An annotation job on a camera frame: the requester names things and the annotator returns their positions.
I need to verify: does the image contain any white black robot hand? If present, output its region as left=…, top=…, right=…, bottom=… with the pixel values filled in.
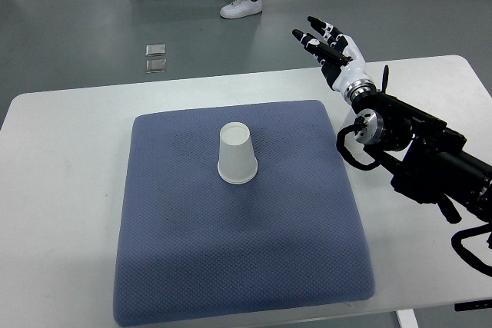
left=292, top=16, right=375, bottom=103

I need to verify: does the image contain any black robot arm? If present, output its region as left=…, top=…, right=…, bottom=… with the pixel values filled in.
left=336, top=79, right=491, bottom=276

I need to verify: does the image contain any white paper cup on cushion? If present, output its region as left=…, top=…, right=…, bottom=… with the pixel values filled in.
left=218, top=122, right=258, bottom=184

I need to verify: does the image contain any lower metal floor plate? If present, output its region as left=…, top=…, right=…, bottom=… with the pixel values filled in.
left=146, top=58, right=167, bottom=74

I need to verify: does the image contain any metal floor plate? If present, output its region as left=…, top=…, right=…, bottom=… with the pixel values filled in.
left=146, top=58, right=167, bottom=74
left=145, top=43, right=165, bottom=57

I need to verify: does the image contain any upper metal floor plate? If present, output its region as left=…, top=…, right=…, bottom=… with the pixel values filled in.
left=145, top=43, right=165, bottom=57

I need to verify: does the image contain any blue-grey quilted cushion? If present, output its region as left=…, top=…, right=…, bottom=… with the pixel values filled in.
left=113, top=100, right=375, bottom=326

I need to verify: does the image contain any white table leg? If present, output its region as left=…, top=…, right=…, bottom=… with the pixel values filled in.
left=396, top=309, right=419, bottom=328

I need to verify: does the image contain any black table control panel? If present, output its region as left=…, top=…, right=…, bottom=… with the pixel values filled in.
left=454, top=299, right=492, bottom=312

